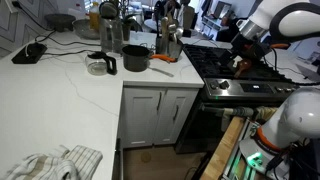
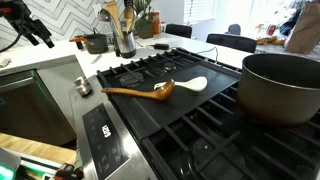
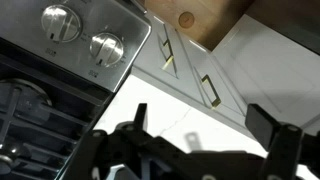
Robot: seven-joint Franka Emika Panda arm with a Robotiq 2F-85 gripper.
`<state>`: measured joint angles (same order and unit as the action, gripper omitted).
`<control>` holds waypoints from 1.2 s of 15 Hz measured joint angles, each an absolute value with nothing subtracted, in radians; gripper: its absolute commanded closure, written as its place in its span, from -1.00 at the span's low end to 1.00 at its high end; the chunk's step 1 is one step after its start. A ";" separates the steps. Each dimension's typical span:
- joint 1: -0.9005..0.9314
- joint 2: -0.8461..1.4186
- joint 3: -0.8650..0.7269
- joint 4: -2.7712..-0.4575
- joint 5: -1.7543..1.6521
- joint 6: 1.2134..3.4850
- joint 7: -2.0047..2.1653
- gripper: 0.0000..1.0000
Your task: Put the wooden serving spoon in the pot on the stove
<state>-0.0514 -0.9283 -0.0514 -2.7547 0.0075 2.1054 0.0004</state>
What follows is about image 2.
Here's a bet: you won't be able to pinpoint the red can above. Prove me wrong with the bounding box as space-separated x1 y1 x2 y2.
266 24 278 36

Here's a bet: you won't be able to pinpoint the thin black counter cable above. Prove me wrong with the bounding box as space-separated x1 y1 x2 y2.
195 46 220 63

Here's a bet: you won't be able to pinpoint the orange container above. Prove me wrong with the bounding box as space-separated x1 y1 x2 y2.
148 11 161 35

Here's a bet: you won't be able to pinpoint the metal ladle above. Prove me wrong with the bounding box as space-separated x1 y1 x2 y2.
98 8 118 35

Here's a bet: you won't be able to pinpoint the rounded grey device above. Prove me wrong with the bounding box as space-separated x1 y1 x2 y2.
0 148 22 180

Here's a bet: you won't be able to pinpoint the steel utensil holder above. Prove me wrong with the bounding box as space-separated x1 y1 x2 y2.
114 30 137 59

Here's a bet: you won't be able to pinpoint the white plastic spoon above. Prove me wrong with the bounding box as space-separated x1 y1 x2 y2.
153 76 208 93

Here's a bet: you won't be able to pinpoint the red and black tool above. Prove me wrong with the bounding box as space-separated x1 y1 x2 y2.
53 163 84 180

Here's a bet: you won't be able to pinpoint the wide black chair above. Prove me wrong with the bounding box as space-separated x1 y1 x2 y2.
205 33 258 54

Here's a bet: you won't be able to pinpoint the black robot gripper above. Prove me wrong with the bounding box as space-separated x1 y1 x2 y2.
0 0 56 50

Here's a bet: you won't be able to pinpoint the black stove control panel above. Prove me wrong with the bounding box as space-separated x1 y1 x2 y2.
81 102 132 180

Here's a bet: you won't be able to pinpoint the potted green plant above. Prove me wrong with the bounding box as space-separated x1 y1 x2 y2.
132 0 155 40

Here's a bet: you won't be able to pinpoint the stainless steel dishwasher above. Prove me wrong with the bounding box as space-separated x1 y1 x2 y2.
0 69 78 147

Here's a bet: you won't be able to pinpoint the small wooden spoon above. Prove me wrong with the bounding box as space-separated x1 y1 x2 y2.
123 5 135 34

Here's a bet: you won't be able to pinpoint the silver stove knob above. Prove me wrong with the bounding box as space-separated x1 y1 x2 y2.
73 76 93 98

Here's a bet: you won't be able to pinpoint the black gas stove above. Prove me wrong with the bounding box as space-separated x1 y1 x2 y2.
68 47 320 180

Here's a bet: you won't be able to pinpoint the small black device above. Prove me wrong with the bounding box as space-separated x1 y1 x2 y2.
153 42 170 51

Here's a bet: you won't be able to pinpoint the grey pot with orange handle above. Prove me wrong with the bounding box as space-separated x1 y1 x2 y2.
68 32 110 55

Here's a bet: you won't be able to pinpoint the brown paper bag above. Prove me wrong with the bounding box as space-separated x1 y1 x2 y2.
283 0 320 55

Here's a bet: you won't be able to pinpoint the white window blinds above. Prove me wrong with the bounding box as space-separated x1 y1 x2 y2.
183 0 218 25

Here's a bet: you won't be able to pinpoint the black griddle plate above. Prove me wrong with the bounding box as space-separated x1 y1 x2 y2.
111 63 240 141

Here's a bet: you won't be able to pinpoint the wooden spatula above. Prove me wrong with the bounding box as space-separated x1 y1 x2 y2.
104 0 125 38

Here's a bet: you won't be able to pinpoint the orange food items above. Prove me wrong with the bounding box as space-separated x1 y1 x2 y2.
256 35 287 46

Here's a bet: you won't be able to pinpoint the large dark cooking pot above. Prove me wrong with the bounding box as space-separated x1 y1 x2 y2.
235 53 320 128

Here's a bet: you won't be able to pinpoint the small black chair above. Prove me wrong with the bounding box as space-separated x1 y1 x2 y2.
165 23 193 39

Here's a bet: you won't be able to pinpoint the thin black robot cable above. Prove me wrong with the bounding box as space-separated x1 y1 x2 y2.
0 25 24 54

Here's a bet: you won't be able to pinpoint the wooden serving spoon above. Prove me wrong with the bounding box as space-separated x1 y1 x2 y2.
100 79 176 102

